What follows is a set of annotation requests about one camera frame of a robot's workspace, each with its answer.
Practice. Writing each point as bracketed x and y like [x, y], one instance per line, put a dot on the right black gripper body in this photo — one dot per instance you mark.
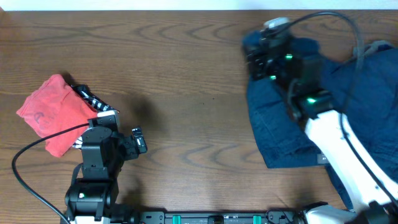
[275, 70]

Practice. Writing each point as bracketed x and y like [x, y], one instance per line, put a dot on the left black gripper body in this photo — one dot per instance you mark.
[128, 150]

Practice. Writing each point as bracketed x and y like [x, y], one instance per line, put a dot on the dark blue denim shorts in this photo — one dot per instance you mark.
[277, 117]

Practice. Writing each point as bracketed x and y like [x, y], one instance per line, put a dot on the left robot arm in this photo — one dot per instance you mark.
[91, 198]

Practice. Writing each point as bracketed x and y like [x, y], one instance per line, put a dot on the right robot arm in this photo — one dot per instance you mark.
[372, 192]

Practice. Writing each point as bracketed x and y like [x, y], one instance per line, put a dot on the black white patterned garment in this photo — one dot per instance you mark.
[93, 101]

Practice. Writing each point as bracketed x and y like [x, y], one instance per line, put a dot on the red folded garment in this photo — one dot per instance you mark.
[55, 107]

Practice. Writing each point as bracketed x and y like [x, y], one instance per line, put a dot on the grey garment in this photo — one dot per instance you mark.
[377, 46]

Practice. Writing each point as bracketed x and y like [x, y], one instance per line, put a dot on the dark blue garment pile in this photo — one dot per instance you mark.
[372, 109]

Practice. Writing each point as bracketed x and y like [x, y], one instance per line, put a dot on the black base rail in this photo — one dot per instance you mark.
[268, 217]

